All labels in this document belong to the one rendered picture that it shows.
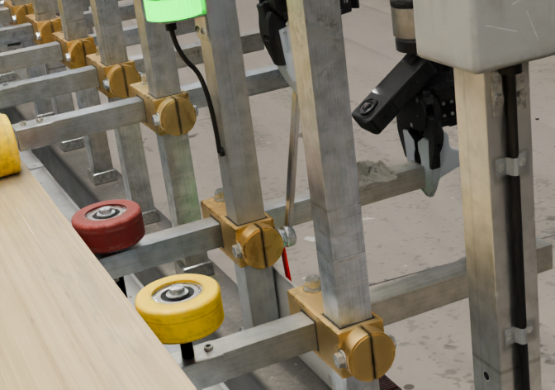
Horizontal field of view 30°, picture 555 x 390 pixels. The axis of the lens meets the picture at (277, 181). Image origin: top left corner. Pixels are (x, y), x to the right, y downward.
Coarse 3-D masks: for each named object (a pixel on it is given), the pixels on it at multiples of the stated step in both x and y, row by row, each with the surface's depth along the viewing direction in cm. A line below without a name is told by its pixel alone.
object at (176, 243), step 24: (408, 168) 132; (360, 192) 130; (384, 192) 131; (408, 192) 133; (144, 240) 121; (168, 240) 121; (192, 240) 122; (216, 240) 123; (120, 264) 119; (144, 264) 120
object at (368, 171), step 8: (360, 160) 133; (368, 160) 133; (360, 168) 130; (368, 168) 130; (376, 168) 130; (384, 168) 130; (360, 176) 130; (368, 176) 129; (376, 176) 129; (384, 176) 129; (392, 176) 130; (360, 184) 128
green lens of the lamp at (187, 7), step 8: (144, 0) 109; (168, 0) 107; (176, 0) 107; (184, 0) 108; (192, 0) 108; (200, 0) 110; (152, 8) 108; (160, 8) 108; (168, 8) 108; (176, 8) 108; (184, 8) 108; (192, 8) 109; (200, 8) 110; (152, 16) 109; (160, 16) 108; (168, 16) 108; (176, 16) 108; (184, 16) 108; (192, 16) 109
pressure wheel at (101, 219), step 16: (96, 208) 120; (112, 208) 119; (128, 208) 118; (80, 224) 115; (96, 224) 115; (112, 224) 115; (128, 224) 116; (96, 240) 115; (112, 240) 115; (128, 240) 116
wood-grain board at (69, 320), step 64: (0, 192) 131; (0, 256) 111; (64, 256) 109; (0, 320) 97; (64, 320) 95; (128, 320) 93; (0, 384) 85; (64, 384) 84; (128, 384) 83; (192, 384) 82
